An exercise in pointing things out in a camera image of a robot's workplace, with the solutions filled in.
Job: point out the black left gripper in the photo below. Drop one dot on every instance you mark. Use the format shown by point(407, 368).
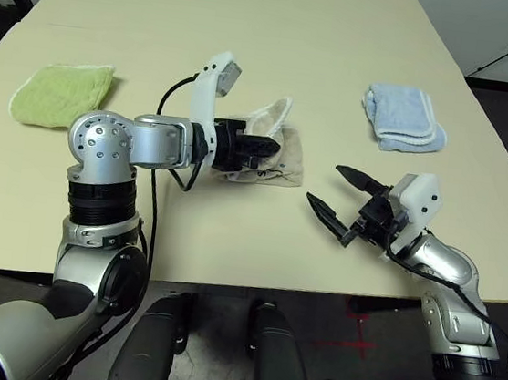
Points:
point(227, 145)

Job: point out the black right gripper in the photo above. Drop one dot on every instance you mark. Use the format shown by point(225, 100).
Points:
point(376, 220)

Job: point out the beige towel with white trim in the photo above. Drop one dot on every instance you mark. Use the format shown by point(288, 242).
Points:
point(292, 157)

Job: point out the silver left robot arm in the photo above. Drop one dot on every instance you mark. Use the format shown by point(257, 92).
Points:
point(103, 141)

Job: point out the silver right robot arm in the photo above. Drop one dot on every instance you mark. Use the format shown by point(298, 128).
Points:
point(447, 267)

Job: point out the folded light blue towel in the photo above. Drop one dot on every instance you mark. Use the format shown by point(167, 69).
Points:
point(400, 115)

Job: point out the folded green towel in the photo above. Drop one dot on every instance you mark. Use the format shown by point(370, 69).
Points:
point(58, 94)

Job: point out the dark grey robot right leg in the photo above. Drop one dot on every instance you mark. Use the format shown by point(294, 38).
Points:
point(278, 358)

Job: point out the dark grey robot leg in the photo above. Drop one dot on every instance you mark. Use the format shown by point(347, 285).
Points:
point(151, 343)
point(278, 358)

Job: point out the dark grey robot left leg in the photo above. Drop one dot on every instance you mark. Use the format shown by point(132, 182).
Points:
point(151, 343)

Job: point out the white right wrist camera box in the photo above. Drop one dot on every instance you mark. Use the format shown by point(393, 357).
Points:
point(418, 199)

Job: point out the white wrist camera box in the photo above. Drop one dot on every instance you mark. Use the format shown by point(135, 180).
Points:
point(202, 97)
point(418, 199)

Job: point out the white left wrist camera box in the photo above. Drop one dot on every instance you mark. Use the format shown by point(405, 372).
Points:
point(202, 97)

